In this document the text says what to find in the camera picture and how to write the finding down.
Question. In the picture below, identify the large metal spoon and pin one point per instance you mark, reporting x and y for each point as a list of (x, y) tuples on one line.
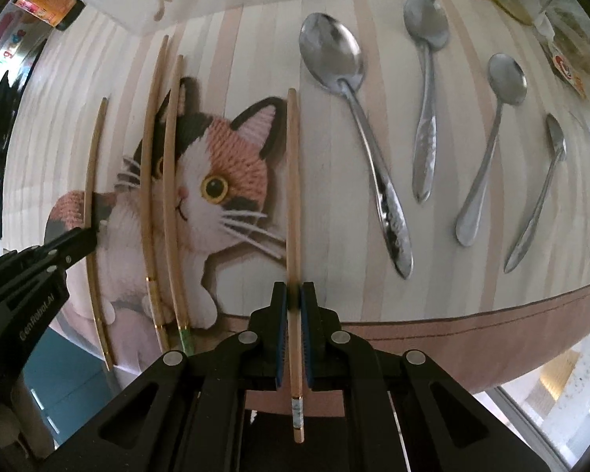
[(329, 49)]

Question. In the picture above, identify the clear plastic bag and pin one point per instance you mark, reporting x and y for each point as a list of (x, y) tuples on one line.
[(565, 14)]

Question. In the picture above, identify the blue cabinet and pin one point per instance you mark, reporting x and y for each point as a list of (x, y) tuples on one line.
[(64, 368)]

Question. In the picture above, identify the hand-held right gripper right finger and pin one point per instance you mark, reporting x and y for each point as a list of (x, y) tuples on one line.
[(308, 339)]

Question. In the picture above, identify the small metal spoon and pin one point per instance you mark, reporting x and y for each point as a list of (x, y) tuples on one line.
[(555, 137)]

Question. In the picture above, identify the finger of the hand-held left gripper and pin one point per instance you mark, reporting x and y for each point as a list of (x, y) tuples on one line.
[(73, 238), (78, 253)]

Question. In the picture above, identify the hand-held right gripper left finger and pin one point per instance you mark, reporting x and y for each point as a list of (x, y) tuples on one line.
[(280, 339)]

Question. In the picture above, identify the dark sauce bottle orange label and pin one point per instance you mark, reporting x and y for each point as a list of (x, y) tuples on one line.
[(46, 2)]

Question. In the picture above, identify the clear jar yellow contents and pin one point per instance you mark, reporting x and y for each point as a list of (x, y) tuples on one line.
[(514, 2)]

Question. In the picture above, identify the medium metal spoon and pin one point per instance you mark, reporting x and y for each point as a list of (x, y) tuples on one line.
[(427, 19)]

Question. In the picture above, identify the wooden chopstick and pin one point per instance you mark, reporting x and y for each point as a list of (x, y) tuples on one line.
[(167, 167), (147, 157), (291, 182), (89, 177)]

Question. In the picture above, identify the slim round metal spoon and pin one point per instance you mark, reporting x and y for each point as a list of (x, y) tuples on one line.
[(507, 78)]

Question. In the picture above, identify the small box red swirl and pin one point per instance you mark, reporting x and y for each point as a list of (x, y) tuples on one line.
[(569, 74)]

